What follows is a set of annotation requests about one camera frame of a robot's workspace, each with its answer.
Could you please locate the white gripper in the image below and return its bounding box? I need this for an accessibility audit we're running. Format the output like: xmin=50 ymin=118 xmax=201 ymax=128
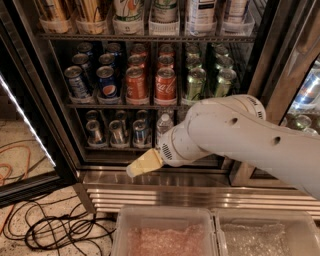
xmin=126 ymin=124 xmax=209 ymax=177

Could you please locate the blue pepsi can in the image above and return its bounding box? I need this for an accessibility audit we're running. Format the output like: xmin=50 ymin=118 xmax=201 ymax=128
xmin=96 ymin=66 xmax=118 ymax=98

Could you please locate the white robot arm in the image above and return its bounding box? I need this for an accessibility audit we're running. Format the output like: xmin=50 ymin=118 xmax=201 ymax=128
xmin=126 ymin=95 xmax=320 ymax=199

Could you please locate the bottom shelf blue can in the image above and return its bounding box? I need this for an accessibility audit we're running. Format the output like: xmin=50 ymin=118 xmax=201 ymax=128
xmin=133 ymin=119 xmax=150 ymax=147

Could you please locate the bottom shelf middle can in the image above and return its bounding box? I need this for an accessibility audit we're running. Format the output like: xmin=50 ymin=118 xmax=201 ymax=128
xmin=109 ymin=120 xmax=128 ymax=147

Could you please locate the front red coca-cola can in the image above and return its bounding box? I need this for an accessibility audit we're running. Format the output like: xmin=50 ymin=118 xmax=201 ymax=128
xmin=155 ymin=68 xmax=176 ymax=100

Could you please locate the front left green can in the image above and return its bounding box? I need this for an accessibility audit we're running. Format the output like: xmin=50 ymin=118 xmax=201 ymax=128
xmin=186 ymin=68 xmax=206 ymax=101

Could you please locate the green can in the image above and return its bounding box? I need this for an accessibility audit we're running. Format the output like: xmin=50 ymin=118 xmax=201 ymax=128
xmin=214 ymin=68 xmax=237 ymax=97
xmin=186 ymin=68 xmax=206 ymax=101

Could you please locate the front right green can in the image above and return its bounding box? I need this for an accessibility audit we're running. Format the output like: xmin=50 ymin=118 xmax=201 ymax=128
xmin=214 ymin=68 xmax=237 ymax=97

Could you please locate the open fridge glass door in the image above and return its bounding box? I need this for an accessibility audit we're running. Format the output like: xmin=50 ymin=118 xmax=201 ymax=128
xmin=0 ymin=24 xmax=75 ymax=208

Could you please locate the second row diet pepsi can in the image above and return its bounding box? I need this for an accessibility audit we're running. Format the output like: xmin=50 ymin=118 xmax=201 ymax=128
xmin=72 ymin=53 xmax=95 ymax=85

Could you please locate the left water bottle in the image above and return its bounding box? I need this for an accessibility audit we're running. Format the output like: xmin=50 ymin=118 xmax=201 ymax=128
xmin=156 ymin=113 xmax=174 ymax=142

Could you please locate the left clear plastic bin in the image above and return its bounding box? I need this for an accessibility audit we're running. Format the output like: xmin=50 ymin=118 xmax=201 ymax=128
xmin=111 ymin=206 xmax=218 ymax=256

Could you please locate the clear plastic bin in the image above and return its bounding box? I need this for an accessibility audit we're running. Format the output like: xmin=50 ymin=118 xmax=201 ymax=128
xmin=111 ymin=206 xmax=218 ymax=256
xmin=215 ymin=209 xmax=320 ymax=256

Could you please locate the right clear plastic bin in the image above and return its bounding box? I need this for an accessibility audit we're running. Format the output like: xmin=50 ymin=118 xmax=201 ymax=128
xmin=215 ymin=209 xmax=320 ymax=256

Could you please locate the black cable on floor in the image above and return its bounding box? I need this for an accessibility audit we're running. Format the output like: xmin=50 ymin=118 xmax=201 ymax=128
xmin=2 ymin=189 xmax=117 ymax=256

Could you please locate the orange cable on floor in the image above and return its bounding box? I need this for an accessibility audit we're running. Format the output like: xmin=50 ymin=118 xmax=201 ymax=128
xmin=0 ymin=143 xmax=32 ymax=234

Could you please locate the upper wire shelf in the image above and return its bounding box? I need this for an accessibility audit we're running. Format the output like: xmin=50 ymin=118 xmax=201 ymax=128
xmin=36 ymin=32 xmax=255 ymax=43

